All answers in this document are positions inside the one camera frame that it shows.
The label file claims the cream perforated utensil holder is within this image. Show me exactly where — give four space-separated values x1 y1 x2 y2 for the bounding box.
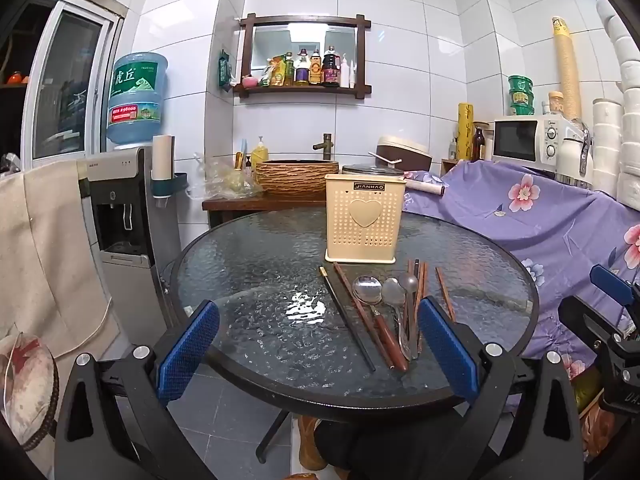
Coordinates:
324 173 407 263

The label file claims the white microwave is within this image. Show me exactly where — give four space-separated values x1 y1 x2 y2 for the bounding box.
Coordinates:
492 115 576 171

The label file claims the teal cup holder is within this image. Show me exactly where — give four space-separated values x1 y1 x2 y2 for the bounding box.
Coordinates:
151 172 188 198

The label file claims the sliding window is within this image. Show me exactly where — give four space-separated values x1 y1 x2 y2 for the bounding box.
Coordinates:
22 0 131 161

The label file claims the medium steel spoon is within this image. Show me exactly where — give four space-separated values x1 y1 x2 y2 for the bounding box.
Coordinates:
382 278 413 362

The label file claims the dark soy sauce bottle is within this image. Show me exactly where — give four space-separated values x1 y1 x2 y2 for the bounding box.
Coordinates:
321 46 340 87

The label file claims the round cushion with red print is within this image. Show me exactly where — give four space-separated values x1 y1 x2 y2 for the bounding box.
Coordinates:
0 332 61 453

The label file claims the yellow soap dispenser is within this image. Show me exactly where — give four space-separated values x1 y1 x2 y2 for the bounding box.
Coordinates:
251 136 270 171

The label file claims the white paper cup tube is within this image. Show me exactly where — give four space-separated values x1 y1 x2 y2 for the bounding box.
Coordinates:
151 135 176 181

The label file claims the large spoon with wooden handle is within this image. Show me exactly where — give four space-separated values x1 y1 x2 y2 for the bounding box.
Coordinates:
352 275 409 372

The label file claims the wooden framed mirror shelf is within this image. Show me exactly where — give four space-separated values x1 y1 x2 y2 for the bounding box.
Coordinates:
232 12 373 103

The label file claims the small steel spoon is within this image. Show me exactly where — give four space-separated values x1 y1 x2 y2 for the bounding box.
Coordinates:
398 273 421 358

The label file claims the beige cloth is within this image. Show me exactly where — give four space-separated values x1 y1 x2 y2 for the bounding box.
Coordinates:
0 160 121 361

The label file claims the stack of white paper bowls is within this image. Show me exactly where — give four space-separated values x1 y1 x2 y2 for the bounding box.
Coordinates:
595 0 640 206

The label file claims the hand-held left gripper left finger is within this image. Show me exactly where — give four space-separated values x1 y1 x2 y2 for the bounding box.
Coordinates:
54 299 222 480

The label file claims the white kettle with metal handle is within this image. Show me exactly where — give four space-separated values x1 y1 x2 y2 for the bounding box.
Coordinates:
556 127 594 187

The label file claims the yellow roll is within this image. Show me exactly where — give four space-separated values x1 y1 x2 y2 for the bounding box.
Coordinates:
457 102 475 162

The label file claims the purple floral cloth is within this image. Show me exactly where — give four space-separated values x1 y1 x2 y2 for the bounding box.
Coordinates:
400 160 640 376

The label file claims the clear plastic bag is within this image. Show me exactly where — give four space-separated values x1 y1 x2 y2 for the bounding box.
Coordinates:
190 152 263 201

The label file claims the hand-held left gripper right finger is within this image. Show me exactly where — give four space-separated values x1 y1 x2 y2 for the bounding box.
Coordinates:
416 296 586 480

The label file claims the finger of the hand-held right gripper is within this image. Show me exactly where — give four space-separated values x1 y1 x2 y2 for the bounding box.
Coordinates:
557 295 622 347
590 263 640 311

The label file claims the brown rice cooker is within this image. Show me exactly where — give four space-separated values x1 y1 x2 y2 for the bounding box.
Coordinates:
369 135 432 173

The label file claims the grey water dispenser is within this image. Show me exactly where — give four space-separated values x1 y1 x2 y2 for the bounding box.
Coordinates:
80 147 173 331

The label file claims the woven pattern wash basin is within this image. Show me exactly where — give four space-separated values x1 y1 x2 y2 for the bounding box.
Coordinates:
255 160 340 196

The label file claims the yellow packet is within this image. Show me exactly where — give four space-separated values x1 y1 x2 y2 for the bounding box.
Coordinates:
260 57 283 87

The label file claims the brass faucet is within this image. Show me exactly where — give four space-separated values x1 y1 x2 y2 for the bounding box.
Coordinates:
313 133 335 162

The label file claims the stack of tan paper cups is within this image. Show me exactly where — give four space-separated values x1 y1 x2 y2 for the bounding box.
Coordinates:
551 16 583 121

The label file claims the white pan with glass lid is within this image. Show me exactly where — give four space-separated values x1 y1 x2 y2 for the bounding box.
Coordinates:
341 162 446 197

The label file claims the blue water jug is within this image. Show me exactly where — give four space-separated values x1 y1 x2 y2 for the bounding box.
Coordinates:
106 51 168 151

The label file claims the stack of white tubs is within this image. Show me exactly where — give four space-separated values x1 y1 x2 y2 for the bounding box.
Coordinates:
592 98 624 191

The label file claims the wooden washstand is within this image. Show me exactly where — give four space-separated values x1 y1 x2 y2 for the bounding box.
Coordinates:
202 192 328 228

